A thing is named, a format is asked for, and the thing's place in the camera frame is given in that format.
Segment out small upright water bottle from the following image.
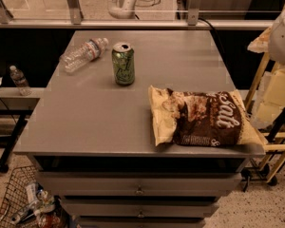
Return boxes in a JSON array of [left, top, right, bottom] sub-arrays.
[[9, 66, 31, 96]]

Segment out metal railing frame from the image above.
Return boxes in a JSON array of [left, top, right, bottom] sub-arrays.
[[0, 0, 273, 30]]

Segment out brown chip bag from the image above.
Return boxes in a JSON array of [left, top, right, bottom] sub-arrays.
[[148, 86, 267, 147]]

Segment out grey drawer cabinet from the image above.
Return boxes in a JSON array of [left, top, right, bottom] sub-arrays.
[[15, 30, 264, 228]]

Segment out clear plastic bottle lying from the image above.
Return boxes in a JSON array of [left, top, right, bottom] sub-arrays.
[[60, 38, 109, 74]]

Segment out grey side bench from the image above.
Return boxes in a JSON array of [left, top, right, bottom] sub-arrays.
[[0, 87, 45, 173]]

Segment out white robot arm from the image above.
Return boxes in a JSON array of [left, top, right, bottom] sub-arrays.
[[268, 10, 285, 65]]

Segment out green soda can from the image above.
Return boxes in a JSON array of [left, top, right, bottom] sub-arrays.
[[111, 42, 135, 86]]

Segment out wire basket with trash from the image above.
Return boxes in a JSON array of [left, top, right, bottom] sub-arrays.
[[0, 166, 68, 228]]

